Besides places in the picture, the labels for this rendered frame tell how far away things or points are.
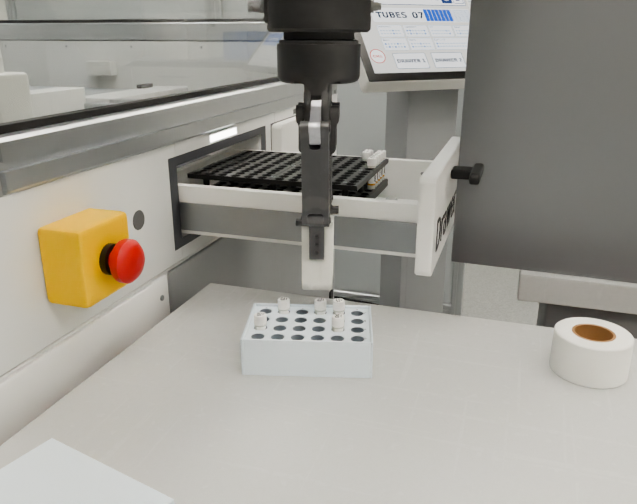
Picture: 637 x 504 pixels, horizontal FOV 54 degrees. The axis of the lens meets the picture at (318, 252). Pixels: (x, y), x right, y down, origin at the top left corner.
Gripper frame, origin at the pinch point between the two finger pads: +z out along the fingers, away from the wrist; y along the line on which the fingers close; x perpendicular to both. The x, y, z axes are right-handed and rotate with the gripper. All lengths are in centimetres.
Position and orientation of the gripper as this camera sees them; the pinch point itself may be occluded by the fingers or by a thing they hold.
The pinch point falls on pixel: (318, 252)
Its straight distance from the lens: 62.1
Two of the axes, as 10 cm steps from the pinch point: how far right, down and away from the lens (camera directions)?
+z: 0.0, 9.4, 3.3
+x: 10.0, 0.2, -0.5
